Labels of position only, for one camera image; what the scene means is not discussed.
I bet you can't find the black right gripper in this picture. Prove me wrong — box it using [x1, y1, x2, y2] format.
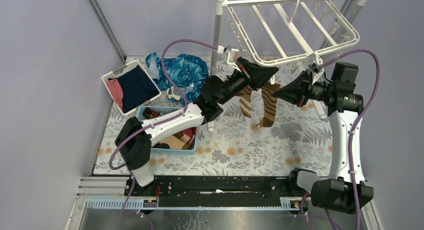
[272, 69, 335, 108]

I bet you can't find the brown striped sock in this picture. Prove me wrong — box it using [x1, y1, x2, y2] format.
[236, 85, 253, 118]
[254, 82, 281, 129]

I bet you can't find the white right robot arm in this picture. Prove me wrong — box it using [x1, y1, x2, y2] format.
[273, 62, 374, 215]

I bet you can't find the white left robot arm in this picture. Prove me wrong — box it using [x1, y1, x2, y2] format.
[115, 57, 279, 196]

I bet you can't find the white clip drying hanger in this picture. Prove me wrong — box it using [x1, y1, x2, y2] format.
[221, 0, 362, 67]

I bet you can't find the pile of assorted socks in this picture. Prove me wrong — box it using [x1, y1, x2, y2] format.
[142, 107, 197, 150]

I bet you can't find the floral patterned table mat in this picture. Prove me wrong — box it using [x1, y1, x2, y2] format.
[93, 56, 337, 177]

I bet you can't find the silver white drying rack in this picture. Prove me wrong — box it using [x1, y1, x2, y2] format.
[204, 0, 374, 133]

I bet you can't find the blue patterned cloth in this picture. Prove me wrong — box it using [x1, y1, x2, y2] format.
[145, 52, 209, 103]

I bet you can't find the light blue sock basket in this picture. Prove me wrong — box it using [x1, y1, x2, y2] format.
[136, 106, 198, 155]

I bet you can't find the dark navy folded garment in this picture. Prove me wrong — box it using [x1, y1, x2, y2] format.
[107, 66, 160, 113]

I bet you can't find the pink folded garment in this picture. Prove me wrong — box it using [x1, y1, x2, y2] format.
[106, 79, 124, 109]

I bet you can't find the white plastic basket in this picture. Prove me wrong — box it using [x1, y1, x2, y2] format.
[101, 60, 162, 116]

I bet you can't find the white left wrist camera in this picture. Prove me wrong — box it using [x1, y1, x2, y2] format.
[216, 45, 240, 71]

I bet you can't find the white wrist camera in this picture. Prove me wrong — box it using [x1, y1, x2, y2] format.
[216, 45, 240, 71]
[306, 53, 325, 84]

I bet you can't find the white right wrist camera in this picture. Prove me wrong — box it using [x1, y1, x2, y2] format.
[306, 53, 325, 84]

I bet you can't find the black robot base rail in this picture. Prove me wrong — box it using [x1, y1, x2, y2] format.
[123, 176, 304, 208]

